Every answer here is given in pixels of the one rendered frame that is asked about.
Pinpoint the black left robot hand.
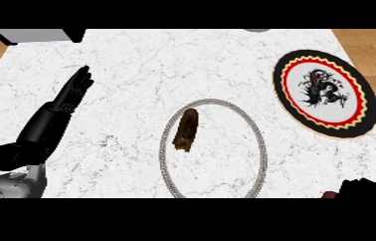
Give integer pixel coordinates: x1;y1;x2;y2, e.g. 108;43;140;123
0;65;96;172

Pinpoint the grey and black appliance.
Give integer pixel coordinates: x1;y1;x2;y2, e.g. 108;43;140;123
0;28;87;47

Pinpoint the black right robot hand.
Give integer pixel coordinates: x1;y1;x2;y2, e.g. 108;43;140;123
336;177;376;199

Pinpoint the brown bell pepper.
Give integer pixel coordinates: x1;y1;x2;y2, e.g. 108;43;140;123
173;108;199;153

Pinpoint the black red dragon-print plate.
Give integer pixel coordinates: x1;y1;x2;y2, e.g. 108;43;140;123
271;49;376;139

